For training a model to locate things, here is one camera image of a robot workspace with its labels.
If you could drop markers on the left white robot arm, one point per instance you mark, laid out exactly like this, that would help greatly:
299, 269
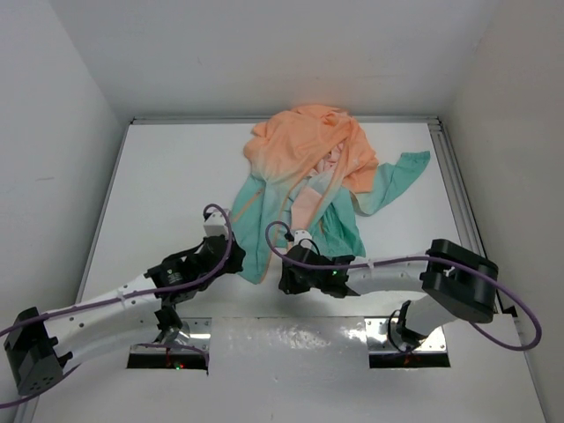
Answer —
42, 348

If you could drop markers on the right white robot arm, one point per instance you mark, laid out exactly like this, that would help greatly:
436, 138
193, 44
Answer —
455, 284

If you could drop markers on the aluminium frame rail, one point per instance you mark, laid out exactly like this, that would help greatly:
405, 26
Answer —
172, 169

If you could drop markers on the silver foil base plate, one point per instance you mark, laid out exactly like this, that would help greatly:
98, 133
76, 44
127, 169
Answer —
190, 346

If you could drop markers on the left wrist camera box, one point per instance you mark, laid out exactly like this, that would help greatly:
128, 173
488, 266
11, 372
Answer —
216, 225

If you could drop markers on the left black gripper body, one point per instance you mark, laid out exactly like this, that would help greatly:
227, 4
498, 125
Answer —
230, 264

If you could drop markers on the orange and teal jacket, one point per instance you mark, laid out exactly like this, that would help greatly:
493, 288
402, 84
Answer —
313, 168

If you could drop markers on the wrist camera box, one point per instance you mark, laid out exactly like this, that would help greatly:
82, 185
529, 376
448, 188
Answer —
301, 235
216, 225

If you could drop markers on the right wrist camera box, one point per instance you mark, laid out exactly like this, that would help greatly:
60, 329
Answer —
301, 235

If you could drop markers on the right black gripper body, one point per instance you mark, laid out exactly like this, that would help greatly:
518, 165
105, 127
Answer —
297, 285

